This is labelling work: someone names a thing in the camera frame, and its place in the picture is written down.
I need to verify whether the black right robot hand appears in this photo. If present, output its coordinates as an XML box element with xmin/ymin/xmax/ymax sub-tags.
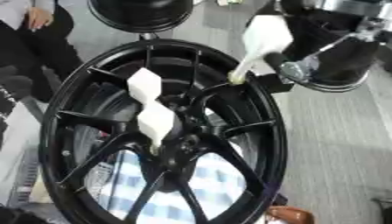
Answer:
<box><xmin>262</xmin><ymin>16</ymin><xmax>392</xmax><ymax>86</ymax></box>

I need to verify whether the white pin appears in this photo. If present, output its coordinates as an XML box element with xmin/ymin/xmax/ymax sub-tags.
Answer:
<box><xmin>135</xmin><ymin>101</ymin><xmax>178</xmax><ymax>156</ymax></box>
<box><xmin>227</xmin><ymin>14</ymin><xmax>296</xmax><ymax>86</ymax></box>
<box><xmin>125</xmin><ymin>66</ymin><xmax>165</xmax><ymax>107</ymax></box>

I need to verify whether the black spoked wheel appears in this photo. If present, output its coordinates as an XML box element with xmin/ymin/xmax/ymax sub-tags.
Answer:
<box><xmin>37</xmin><ymin>38</ymin><xmax>291</xmax><ymax>224</ymax></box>

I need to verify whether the brown bag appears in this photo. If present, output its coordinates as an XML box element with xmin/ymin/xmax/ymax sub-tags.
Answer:
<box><xmin>264</xmin><ymin>205</ymin><xmax>316</xmax><ymax>224</ymax></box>

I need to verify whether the person's hand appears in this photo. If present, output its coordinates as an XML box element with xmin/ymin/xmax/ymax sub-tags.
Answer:
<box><xmin>25</xmin><ymin>6</ymin><xmax>55</xmax><ymax>32</ymax></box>

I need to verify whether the person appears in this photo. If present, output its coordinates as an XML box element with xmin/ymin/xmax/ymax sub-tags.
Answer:
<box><xmin>0</xmin><ymin>0</ymin><xmax>86</xmax><ymax>103</ymax></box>

